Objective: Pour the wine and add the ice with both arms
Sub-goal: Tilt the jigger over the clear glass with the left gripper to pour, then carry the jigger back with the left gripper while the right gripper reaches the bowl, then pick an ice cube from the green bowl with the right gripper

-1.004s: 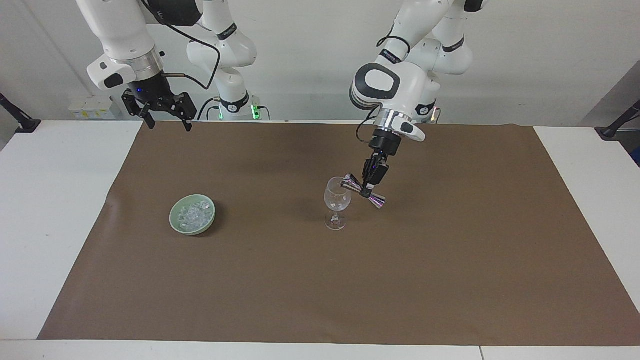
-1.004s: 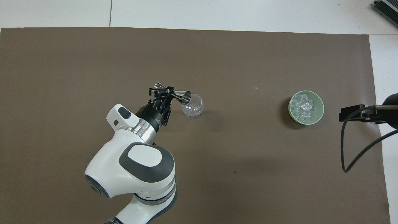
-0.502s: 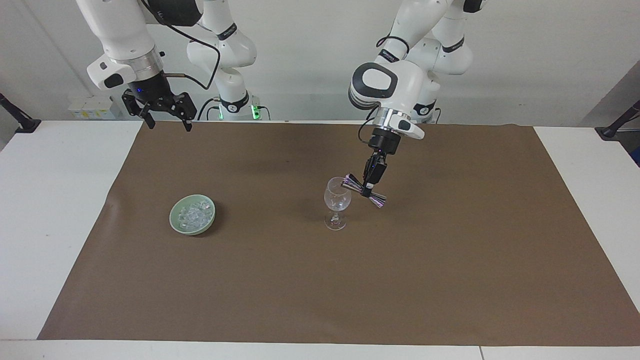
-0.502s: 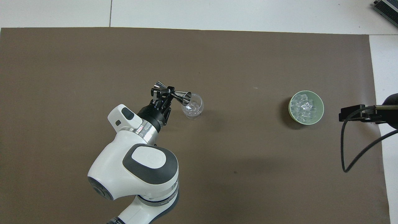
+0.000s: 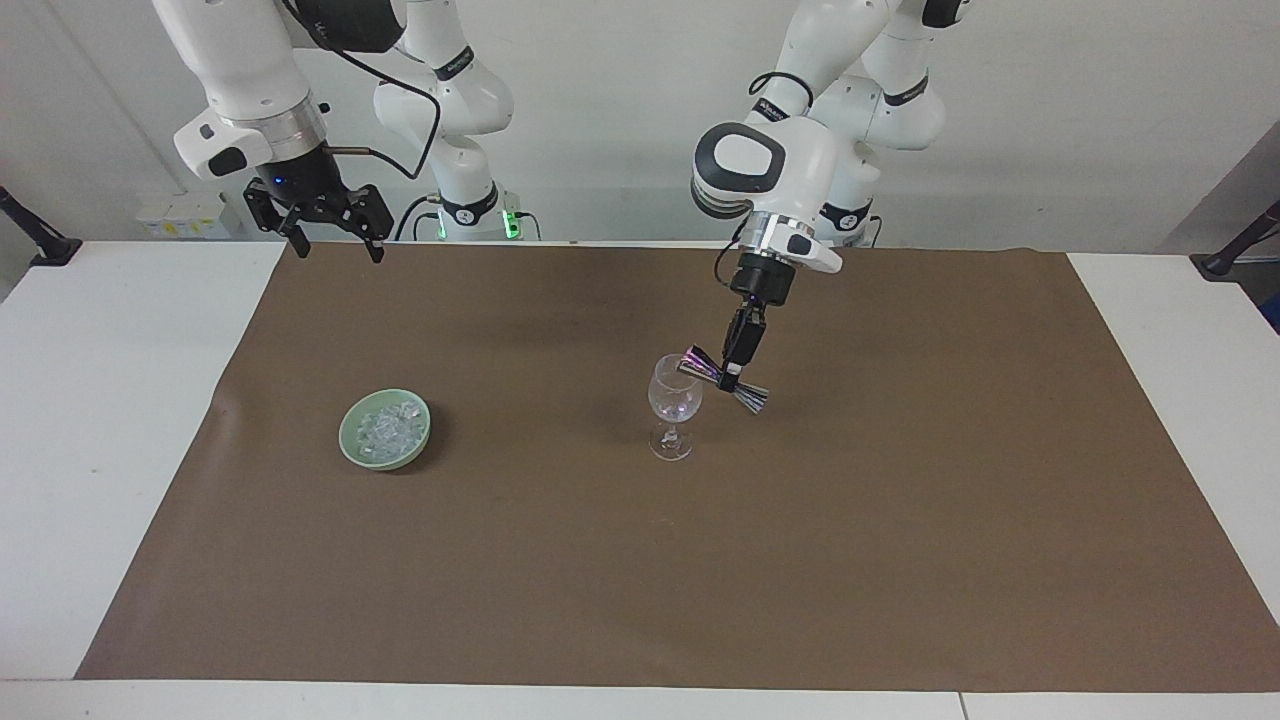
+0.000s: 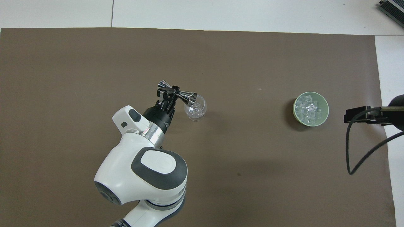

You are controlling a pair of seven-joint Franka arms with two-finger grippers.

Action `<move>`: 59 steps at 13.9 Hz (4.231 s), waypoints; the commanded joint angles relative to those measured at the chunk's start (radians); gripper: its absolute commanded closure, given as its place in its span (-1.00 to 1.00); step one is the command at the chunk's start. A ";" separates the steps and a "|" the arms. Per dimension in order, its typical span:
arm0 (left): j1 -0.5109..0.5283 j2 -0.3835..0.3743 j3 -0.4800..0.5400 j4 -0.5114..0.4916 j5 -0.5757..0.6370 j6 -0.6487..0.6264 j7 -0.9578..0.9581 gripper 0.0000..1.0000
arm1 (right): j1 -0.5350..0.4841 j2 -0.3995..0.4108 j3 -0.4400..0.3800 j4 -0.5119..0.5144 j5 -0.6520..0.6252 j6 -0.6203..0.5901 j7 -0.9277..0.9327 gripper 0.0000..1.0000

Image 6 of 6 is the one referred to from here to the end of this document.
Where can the green bowl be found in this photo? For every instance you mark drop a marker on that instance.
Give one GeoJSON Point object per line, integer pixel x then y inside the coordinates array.
{"type": "Point", "coordinates": [311, 123]}

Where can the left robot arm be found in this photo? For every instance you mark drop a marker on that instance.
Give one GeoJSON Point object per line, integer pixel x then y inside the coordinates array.
{"type": "Point", "coordinates": [126, 170]}

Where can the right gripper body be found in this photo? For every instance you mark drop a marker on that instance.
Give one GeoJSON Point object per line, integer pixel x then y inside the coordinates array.
{"type": "Point", "coordinates": [397, 118]}

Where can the silver double-cone jigger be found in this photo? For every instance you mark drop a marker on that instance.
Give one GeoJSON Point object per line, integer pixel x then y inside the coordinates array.
{"type": "Point", "coordinates": [186, 96]}

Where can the black stand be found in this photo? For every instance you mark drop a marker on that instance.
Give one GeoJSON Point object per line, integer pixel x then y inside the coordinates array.
{"type": "Point", "coordinates": [393, 8]}

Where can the clear ice cubes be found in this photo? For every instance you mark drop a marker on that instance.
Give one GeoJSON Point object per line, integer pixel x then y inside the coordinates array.
{"type": "Point", "coordinates": [309, 108]}

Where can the clear drinking glass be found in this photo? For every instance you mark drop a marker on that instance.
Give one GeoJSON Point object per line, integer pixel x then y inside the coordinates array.
{"type": "Point", "coordinates": [196, 111]}

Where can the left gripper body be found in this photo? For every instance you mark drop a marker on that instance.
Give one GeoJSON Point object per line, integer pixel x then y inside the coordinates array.
{"type": "Point", "coordinates": [159, 116]}

